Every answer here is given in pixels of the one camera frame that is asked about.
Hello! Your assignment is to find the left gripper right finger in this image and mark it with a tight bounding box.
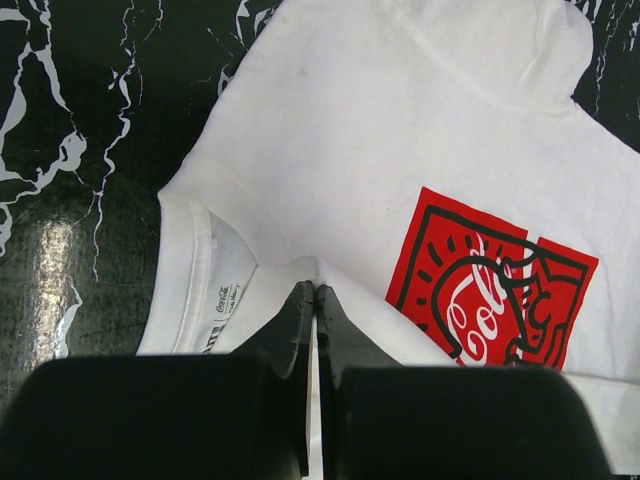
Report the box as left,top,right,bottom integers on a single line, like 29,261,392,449
316,286,612,479

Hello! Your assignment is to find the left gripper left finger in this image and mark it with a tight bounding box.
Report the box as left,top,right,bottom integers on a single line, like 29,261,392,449
1,282,314,479

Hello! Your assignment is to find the white t shirt red print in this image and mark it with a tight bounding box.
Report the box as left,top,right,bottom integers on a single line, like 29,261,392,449
139,1,639,474

